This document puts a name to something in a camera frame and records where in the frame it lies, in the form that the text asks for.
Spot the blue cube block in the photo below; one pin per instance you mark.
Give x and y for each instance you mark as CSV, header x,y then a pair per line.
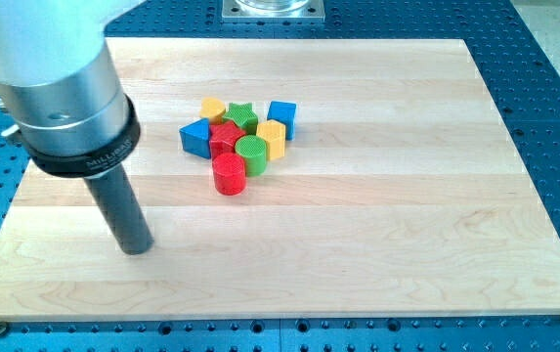
x,y
285,113

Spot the red cylinder block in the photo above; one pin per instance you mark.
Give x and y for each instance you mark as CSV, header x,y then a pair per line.
x,y
229,174

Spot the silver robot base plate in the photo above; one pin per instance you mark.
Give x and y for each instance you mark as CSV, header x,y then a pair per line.
x,y
273,11

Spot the yellow hexagon block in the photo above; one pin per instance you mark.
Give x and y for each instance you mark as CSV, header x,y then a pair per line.
x,y
273,133

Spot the red star block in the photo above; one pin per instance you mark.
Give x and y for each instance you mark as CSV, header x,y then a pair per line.
x,y
223,138

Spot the green star block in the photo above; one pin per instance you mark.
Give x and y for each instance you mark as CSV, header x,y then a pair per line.
x,y
243,116

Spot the blue perforated metal breadboard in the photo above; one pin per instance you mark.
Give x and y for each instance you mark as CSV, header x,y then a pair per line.
x,y
506,40

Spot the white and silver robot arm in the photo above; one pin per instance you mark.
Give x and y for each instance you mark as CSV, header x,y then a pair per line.
x,y
59,85

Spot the green cylinder block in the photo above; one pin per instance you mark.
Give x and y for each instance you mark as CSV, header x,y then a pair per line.
x,y
253,150

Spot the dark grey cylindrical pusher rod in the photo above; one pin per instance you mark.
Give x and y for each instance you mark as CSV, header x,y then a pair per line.
x,y
115,197

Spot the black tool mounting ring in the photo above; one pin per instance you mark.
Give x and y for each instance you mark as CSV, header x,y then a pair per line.
x,y
93,162

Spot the light wooden board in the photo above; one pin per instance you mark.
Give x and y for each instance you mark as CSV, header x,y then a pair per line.
x,y
401,194

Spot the blue triangle block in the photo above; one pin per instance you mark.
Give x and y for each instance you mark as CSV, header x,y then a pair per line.
x,y
195,138

